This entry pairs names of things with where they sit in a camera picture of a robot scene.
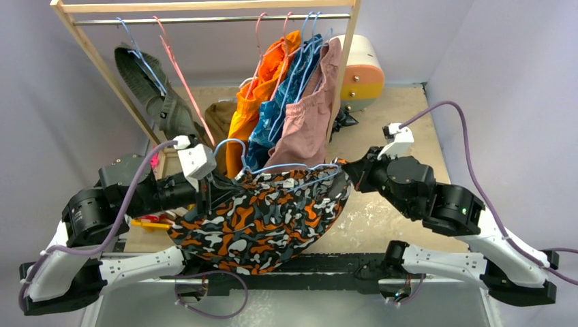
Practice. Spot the white orange yellow drawer cabinet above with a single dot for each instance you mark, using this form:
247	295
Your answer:
363	78

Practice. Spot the yellow plastic bin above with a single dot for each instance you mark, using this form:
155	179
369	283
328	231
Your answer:
152	223

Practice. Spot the olive green shorts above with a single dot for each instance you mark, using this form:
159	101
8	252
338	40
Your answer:
170	113

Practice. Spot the blue patterned shorts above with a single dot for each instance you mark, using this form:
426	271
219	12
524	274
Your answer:
258	148

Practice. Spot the blue hanger holding pink shorts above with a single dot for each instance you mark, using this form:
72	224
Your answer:
316	49

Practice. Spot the brown shorts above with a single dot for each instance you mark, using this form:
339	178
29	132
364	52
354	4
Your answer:
218	117

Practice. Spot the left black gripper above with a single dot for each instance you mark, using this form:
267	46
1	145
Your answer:
204	193

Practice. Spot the pink shorts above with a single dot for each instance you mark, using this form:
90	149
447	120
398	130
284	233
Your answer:
308	115

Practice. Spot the blue wire hanger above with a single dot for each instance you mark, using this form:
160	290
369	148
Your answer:
142	62
280	167

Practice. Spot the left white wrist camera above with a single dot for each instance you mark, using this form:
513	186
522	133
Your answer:
196	159

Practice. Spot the camouflage orange black shorts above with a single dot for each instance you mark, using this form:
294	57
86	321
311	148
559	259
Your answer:
272	219

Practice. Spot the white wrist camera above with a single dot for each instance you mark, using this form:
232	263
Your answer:
196	159
399	140

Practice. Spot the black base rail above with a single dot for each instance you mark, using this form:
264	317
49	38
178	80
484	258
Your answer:
364	273

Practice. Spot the wooden clothes rack frame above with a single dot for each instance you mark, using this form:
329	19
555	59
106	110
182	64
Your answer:
66	13

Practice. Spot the pink plastic tool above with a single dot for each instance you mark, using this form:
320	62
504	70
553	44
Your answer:
154	161

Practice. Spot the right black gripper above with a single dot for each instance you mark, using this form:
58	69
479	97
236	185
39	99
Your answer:
354	169

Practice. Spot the pink hanger holding orange shorts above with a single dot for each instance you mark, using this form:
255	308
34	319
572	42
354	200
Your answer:
264	55

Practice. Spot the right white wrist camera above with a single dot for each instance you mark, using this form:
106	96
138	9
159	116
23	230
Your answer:
399	140

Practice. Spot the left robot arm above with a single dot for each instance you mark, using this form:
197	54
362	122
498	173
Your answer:
71	273

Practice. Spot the pink wire hanger left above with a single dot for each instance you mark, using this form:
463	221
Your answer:
169	51

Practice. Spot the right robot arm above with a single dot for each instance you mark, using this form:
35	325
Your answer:
516	276

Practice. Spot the metal hanging rod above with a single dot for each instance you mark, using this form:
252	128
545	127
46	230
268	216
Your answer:
152	21

